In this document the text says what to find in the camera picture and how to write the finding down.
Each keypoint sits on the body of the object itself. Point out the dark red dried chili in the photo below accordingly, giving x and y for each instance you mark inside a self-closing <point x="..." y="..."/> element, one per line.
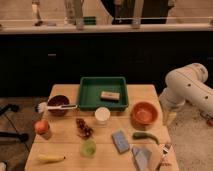
<point x="85" y="131"/>

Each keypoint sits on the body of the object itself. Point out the green plastic tray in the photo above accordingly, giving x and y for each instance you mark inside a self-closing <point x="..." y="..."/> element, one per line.
<point x="90" y="90"/>

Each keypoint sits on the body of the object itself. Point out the red orange apple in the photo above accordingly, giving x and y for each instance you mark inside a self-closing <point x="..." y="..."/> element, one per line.
<point x="41" y="127"/>

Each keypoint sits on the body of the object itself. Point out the grey blue cloth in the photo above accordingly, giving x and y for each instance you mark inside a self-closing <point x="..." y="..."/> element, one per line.
<point x="141" y="156"/>

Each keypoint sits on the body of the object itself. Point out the green plastic cup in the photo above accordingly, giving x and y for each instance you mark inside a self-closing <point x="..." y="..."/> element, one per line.
<point x="88" y="148"/>

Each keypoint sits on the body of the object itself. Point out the blue sponge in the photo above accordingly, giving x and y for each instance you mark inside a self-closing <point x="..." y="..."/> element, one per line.
<point x="120" y="142"/>

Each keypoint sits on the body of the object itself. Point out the white dish brush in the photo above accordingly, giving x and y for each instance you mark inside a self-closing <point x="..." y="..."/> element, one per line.
<point x="42" y="107"/>

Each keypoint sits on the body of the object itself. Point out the black tripod stand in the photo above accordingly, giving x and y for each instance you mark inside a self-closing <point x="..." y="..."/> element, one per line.
<point x="23" y="137"/>

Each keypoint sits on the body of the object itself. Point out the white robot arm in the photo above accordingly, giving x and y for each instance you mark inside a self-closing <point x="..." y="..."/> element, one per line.
<point x="187" y="84"/>

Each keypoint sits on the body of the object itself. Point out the white plastic cup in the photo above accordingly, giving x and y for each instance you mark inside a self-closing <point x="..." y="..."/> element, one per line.
<point x="102" y="115"/>

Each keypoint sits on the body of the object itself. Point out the tan sponge block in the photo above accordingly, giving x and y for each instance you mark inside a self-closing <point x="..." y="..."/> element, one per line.
<point x="110" y="96"/>

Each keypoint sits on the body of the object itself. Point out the green chili pepper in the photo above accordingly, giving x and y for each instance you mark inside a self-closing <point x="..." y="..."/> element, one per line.
<point x="143" y="135"/>

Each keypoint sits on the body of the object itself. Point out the orange bowl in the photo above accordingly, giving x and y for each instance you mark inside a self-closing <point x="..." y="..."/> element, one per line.
<point x="144" y="113"/>

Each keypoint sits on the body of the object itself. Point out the dark red bowl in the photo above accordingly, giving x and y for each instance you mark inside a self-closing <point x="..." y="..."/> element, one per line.
<point x="56" y="101"/>

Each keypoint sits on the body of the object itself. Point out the yellow banana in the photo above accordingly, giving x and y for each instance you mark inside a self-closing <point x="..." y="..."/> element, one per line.
<point x="50" y="158"/>

